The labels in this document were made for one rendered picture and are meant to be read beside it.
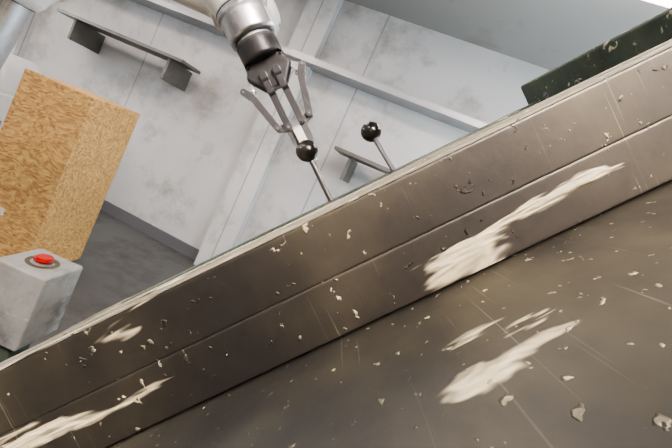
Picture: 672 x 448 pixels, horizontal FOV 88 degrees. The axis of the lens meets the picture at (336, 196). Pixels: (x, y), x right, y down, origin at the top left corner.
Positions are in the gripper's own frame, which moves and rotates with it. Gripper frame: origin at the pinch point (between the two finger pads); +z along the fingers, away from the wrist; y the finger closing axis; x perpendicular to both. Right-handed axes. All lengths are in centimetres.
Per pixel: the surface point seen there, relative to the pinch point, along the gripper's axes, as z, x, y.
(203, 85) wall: -148, -319, 83
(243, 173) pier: -40, -291, 80
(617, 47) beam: 9, 5, -53
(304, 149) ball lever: 1.3, 5.2, 0.3
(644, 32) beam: 8, 10, -53
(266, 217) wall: 11, -294, 79
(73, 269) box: 0, -21, 65
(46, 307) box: 5, -17, 71
